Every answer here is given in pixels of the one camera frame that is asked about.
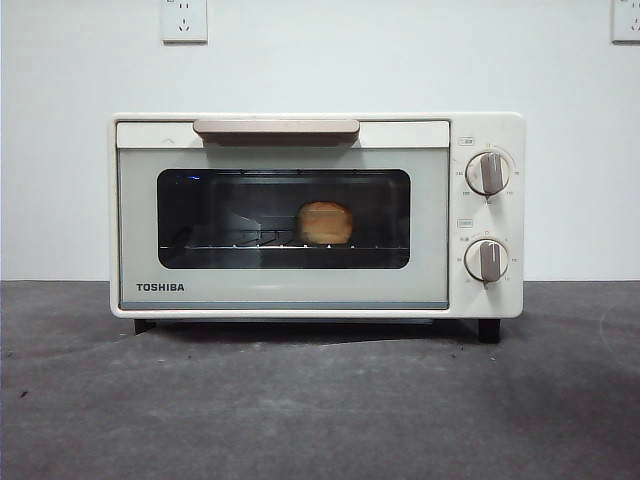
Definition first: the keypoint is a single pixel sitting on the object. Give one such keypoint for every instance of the golden braided bread loaf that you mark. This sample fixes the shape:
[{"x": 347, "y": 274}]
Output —
[{"x": 325, "y": 223}]

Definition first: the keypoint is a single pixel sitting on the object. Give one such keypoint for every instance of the cream Toshiba toaster oven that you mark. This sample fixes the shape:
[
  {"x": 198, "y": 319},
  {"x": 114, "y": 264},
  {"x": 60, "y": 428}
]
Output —
[{"x": 487, "y": 135}]

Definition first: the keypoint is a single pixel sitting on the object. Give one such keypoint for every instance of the timer knob with tan grip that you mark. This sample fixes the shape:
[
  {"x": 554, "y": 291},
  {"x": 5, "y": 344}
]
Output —
[{"x": 486, "y": 260}]

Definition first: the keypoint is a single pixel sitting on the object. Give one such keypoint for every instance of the temperature knob with tan grip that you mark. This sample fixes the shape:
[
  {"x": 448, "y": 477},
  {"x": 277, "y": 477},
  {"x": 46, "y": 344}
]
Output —
[{"x": 488, "y": 174}]

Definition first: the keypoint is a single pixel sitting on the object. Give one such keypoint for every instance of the white wall socket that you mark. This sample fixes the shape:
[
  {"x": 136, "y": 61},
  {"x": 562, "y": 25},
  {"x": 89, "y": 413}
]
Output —
[
  {"x": 184, "y": 22},
  {"x": 627, "y": 22}
]

